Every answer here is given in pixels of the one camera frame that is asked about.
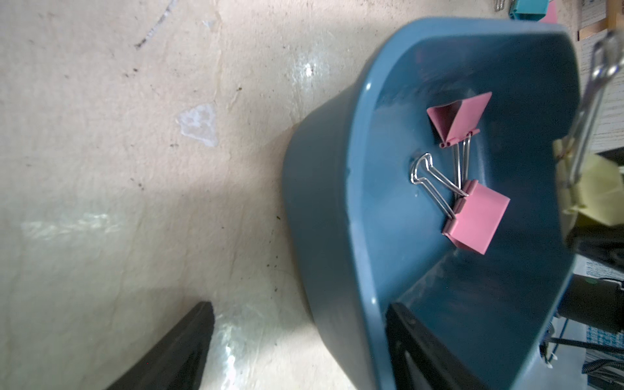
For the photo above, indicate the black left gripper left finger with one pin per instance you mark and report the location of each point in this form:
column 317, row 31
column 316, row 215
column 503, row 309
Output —
column 178, row 360

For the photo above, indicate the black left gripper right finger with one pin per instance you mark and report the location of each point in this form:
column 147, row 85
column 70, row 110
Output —
column 419, row 359

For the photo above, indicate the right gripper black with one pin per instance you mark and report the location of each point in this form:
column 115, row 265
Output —
column 594, row 295

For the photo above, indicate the yellow binder clip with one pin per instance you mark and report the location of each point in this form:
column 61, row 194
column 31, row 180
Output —
column 589, row 186

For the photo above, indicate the pink binder clip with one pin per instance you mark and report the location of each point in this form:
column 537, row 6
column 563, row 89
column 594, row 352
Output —
column 474, row 218
column 456, row 123

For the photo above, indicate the teal plastic storage box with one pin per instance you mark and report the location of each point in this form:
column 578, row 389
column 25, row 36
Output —
column 365, row 237

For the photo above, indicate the teal binder clip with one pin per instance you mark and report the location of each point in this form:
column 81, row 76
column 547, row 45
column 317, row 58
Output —
column 533, row 10

